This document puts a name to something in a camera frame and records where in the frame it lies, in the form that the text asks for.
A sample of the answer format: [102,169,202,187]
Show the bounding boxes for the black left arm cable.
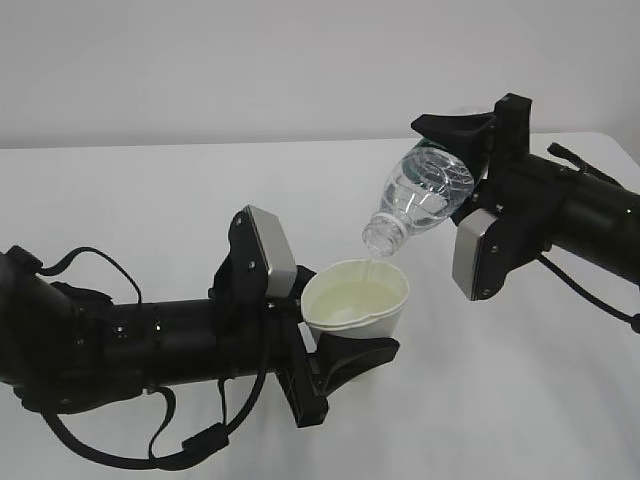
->
[29,245,274,458]

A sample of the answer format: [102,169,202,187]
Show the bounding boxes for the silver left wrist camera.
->
[246,205,297,298]

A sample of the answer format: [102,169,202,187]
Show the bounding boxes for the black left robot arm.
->
[1,249,399,428]

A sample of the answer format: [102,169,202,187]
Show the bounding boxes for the white paper cup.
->
[300,258,410,343]

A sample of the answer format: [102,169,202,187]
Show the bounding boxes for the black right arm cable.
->
[537,142,640,334]

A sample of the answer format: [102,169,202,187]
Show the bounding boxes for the clear water bottle green label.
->
[362,139,476,257]

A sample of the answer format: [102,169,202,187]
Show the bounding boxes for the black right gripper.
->
[410,93,532,210]

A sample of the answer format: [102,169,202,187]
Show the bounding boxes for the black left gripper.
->
[210,265,400,428]

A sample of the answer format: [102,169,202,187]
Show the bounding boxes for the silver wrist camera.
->
[452,209,506,301]
[246,205,297,298]

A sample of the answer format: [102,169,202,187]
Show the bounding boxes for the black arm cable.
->
[29,245,274,458]
[537,142,640,334]

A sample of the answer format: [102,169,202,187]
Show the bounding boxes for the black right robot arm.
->
[411,93,639,301]

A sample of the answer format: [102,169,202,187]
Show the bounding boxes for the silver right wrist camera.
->
[452,209,506,301]

